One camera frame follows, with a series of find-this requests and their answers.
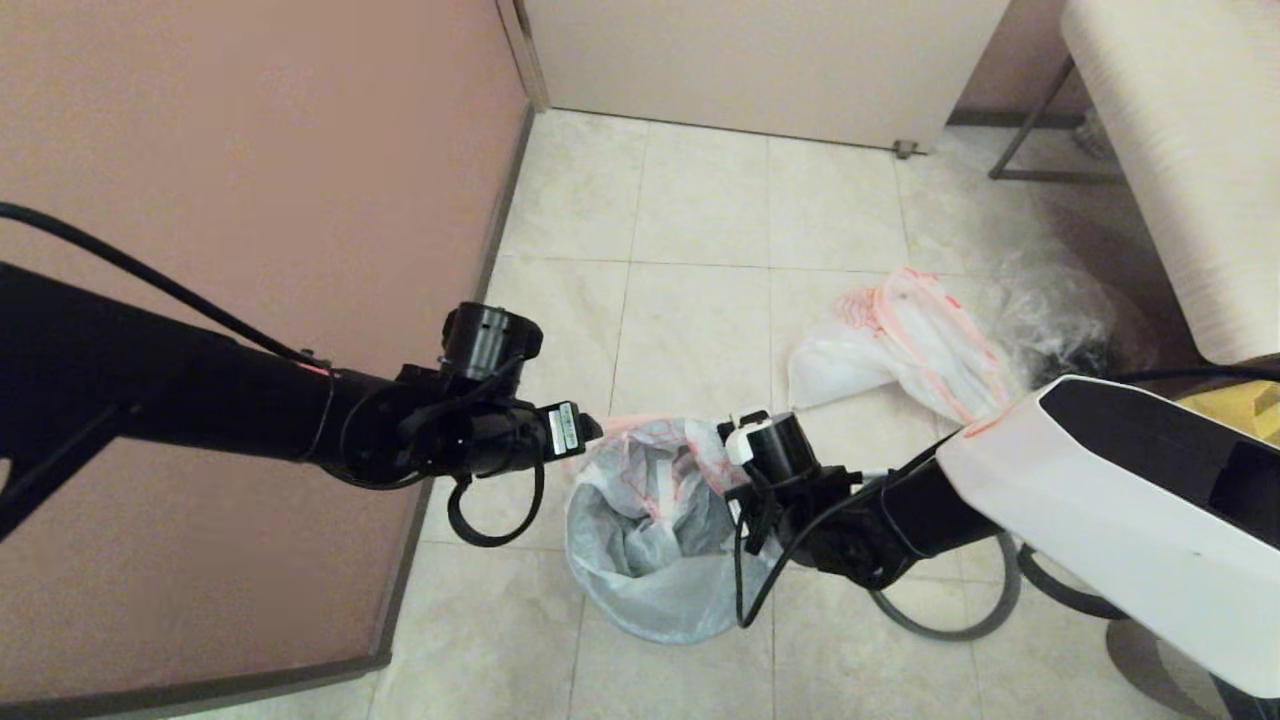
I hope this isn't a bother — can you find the dark metal table frame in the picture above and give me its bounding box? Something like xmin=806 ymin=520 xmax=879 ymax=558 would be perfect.
xmin=987 ymin=58 xmax=1123 ymax=184

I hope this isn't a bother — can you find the black round trash bin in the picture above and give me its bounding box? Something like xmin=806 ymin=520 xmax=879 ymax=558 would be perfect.
xmin=566 ymin=425 xmax=781 ymax=644

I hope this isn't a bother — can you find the white red bag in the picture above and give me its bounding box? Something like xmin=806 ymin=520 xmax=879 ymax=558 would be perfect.
xmin=787 ymin=267 xmax=1026 ymax=426

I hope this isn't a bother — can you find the white red-printed bin liner bag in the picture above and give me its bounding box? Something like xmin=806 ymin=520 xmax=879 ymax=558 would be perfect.
xmin=563 ymin=413 xmax=781 ymax=646

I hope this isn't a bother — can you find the cream striped table top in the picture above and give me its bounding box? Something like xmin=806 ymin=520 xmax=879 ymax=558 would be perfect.
xmin=1060 ymin=0 xmax=1280 ymax=366

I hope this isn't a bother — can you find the yellow shopping bag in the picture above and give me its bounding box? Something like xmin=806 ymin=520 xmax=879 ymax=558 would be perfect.
xmin=1180 ymin=385 xmax=1280 ymax=446

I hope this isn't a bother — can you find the beige door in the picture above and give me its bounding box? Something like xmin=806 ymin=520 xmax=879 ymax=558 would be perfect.
xmin=520 ymin=0 xmax=1013 ymax=154

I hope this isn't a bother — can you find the clear bag with black contents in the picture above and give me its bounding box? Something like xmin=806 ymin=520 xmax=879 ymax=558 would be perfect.
xmin=990 ymin=255 xmax=1161 ymax=381

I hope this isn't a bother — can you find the small clear container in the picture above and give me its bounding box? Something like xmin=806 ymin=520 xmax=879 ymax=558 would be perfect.
xmin=1072 ymin=104 xmax=1113 ymax=159

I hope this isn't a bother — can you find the grey ribbed round object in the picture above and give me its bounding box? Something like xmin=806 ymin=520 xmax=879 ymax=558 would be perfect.
xmin=1105 ymin=620 xmax=1231 ymax=720

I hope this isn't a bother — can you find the grey bin rim ring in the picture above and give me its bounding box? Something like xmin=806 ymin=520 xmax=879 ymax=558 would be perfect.
xmin=868 ymin=530 xmax=1021 ymax=642

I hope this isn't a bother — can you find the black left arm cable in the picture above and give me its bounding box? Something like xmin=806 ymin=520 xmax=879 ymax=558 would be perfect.
xmin=0 ymin=202 xmax=331 ymax=371
xmin=447 ymin=455 xmax=547 ymax=549

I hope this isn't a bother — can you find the grey metal door frame post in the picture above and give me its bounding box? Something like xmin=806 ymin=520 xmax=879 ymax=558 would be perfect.
xmin=495 ymin=0 xmax=551 ymax=113

